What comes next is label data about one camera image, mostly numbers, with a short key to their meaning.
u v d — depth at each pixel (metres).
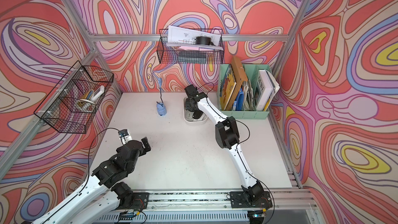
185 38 0.86
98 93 0.75
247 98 0.98
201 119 1.01
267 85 0.88
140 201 0.72
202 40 0.82
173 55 1.01
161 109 1.01
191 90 0.84
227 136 0.64
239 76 0.83
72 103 0.69
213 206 0.73
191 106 0.92
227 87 1.01
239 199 0.73
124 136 0.64
